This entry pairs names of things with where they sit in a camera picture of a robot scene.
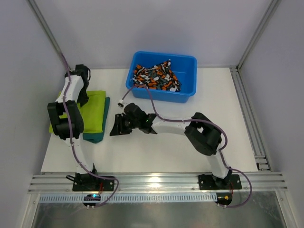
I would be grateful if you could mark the right controller board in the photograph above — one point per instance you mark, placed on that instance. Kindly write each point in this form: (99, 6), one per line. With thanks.
(223, 199)

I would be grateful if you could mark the right aluminium frame post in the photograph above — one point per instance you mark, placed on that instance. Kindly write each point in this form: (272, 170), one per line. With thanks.
(268, 14)

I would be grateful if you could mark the right side aluminium rail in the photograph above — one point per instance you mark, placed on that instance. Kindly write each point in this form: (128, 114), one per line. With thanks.
(257, 144)

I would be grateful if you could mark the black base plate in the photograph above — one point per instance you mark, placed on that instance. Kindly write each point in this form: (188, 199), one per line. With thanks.
(210, 182)
(107, 184)

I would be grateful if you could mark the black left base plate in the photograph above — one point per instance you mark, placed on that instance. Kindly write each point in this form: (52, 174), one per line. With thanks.
(107, 184)

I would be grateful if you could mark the left controller board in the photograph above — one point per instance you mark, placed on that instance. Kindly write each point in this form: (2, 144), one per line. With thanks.
(91, 200)

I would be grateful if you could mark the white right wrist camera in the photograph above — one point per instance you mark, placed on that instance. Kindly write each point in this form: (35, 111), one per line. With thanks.
(122, 104)

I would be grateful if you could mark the left aluminium frame post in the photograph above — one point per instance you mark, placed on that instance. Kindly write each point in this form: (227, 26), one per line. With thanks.
(45, 27)

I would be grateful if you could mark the controller board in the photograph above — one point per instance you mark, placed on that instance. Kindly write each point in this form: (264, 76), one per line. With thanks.
(91, 200)
(223, 199)

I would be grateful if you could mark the dark green shorts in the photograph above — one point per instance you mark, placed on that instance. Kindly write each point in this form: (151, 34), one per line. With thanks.
(98, 137)

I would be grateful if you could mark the aluminium mounting rail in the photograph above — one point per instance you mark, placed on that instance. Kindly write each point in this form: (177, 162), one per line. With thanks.
(154, 182)

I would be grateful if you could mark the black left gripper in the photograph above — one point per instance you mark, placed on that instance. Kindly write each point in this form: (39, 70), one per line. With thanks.
(83, 99)

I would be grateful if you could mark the orange black patterned shorts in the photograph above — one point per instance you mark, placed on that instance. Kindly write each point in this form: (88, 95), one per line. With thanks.
(158, 77)

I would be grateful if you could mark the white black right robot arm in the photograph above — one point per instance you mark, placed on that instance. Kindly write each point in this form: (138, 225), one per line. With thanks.
(206, 137)

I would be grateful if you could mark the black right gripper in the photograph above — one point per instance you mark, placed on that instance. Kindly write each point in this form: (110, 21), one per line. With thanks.
(121, 125)

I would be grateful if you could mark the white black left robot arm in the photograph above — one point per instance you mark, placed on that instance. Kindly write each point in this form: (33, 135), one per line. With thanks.
(68, 124)

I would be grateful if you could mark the lime green shorts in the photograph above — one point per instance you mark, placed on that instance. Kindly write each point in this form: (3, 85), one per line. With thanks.
(93, 112)

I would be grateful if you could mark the grey slotted cable duct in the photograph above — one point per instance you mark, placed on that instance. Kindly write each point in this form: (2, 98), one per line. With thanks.
(132, 197)

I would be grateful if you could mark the aluminium frame post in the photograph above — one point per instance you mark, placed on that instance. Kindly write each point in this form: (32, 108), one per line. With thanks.
(45, 27)
(268, 14)

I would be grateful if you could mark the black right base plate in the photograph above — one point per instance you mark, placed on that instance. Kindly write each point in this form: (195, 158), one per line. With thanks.
(210, 182)

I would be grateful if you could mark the blue plastic bin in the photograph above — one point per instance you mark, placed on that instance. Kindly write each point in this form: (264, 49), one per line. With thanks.
(184, 68)

